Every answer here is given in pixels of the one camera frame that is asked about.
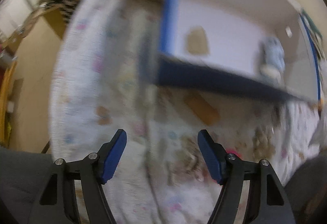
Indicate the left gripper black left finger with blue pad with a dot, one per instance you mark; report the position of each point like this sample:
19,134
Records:
56,201

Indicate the beige lace scrunchie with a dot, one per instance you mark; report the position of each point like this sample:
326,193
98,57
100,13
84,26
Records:
185,163

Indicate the yellow wooden chair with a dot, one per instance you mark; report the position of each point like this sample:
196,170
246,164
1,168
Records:
5,87

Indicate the orange sponge block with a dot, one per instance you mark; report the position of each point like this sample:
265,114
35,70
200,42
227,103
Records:
201,108

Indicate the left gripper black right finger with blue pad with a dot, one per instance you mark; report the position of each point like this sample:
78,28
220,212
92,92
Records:
250,188

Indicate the beige rubbery soft piece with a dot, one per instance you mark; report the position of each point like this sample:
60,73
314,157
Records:
197,42

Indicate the white patterned bed quilt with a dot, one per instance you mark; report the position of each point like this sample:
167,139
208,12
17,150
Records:
105,80

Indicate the white cardboard box blue trim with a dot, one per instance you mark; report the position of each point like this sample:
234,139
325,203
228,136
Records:
235,31

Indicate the black white zigzag cloth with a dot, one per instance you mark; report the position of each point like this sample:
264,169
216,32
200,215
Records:
66,8

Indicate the pink fluffy soft object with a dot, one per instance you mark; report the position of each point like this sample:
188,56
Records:
235,152

